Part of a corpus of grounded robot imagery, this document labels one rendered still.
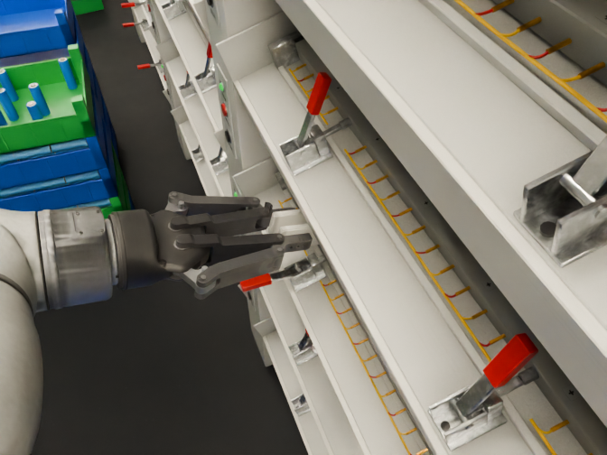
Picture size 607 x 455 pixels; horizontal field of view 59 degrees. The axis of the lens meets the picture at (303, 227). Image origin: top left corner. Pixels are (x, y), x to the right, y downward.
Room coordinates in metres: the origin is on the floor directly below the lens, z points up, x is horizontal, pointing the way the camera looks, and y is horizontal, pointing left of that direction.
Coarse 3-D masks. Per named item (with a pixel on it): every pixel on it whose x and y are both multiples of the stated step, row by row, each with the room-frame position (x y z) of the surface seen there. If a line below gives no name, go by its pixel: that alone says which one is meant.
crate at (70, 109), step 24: (72, 48) 0.96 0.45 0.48; (24, 72) 0.94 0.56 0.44; (48, 72) 0.95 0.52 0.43; (72, 72) 0.96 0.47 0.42; (24, 96) 0.91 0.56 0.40; (48, 96) 0.91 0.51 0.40; (72, 96) 0.80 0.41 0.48; (24, 120) 0.83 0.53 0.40; (48, 120) 0.76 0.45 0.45; (72, 120) 0.78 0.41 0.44; (0, 144) 0.74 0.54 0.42; (24, 144) 0.75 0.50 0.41; (48, 144) 0.76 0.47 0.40
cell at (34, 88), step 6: (30, 84) 0.85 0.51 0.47; (36, 84) 0.85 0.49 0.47; (30, 90) 0.84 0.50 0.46; (36, 90) 0.84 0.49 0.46; (36, 96) 0.84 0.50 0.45; (42, 96) 0.85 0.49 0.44; (36, 102) 0.84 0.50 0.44; (42, 102) 0.84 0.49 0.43; (42, 108) 0.84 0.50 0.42; (48, 108) 0.85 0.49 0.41; (42, 114) 0.84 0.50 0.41; (48, 114) 0.84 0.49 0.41
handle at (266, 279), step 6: (294, 264) 0.38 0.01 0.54; (288, 270) 0.38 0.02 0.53; (294, 270) 0.38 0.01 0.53; (300, 270) 0.37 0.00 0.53; (258, 276) 0.36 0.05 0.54; (264, 276) 0.36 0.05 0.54; (270, 276) 0.37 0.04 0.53; (276, 276) 0.37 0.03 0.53; (282, 276) 0.37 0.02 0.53; (288, 276) 0.37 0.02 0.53; (240, 282) 0.35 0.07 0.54; (246, 282) 0.35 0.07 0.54; (252, 282) 0.35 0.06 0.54; (258, 282) 0.36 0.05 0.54; (264, 282) 0.36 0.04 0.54; (270, 282) 0.36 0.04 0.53; (246, 288) 0.35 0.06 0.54; (252, 288) 0.35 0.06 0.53
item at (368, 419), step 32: (256, 192) 0.52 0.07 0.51; (288, 256) 0.41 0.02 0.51; (288, 288) 0.37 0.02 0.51; (320, 288) 0.36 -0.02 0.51; (320, 320) 0.32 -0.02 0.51; (320, 352) 0.28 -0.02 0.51; (352, 352) 0.28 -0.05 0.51; (352, 384) 0.24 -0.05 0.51; (384, 384) 0.24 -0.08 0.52; (352, 416) 0.21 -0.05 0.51; (384, 416) 0.21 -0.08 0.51; (384, 448) 0.18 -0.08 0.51; (416, 448) 0.18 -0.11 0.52
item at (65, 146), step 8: (56, 144) 0.77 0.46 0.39; (64, 144) 0.77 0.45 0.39; (72, 144) 0.78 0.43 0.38; (80, 144) 0.78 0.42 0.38; (16, 152) 0.75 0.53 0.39; (24, 152) 0.75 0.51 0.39; (32, 152) 0.76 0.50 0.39; (40, 152) 0.76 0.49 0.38; (48, 152) 0.76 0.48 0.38; (56, 152) 0.77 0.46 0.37; (0, 160) 0.74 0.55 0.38; (8, 160) 0.74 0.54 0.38; (16, 160) 0.75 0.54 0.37
